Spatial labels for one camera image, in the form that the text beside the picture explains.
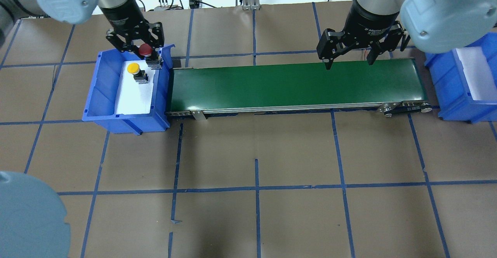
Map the yellow push button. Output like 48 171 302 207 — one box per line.
126 63 149 84

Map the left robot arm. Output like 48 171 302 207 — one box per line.
1 0 164 258

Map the right blue bin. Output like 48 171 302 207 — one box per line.
424 32 497 123

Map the blue bin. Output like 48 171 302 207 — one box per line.
82 44 174 135
424 32 497 123

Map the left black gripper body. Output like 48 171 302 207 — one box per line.
102 2 147 40

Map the brown paper table cover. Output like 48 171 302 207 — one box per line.
1 16 496 258

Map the red push button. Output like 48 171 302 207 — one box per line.
138 43 163 69

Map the white foam pad left bin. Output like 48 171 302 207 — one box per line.
114 60 155 115

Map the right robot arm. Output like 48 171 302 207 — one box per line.
316 0 497 69

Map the white foam pad bin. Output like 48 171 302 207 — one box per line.
114 60 155 115
455 47 497 101

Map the white foam pad right bin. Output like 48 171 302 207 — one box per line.
455 47 497 101

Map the green conveyor belt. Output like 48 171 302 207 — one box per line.
165 59 433 117

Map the left blue bin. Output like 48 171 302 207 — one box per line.
82 44 174 135

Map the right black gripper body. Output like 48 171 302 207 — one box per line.
341 8 399 49

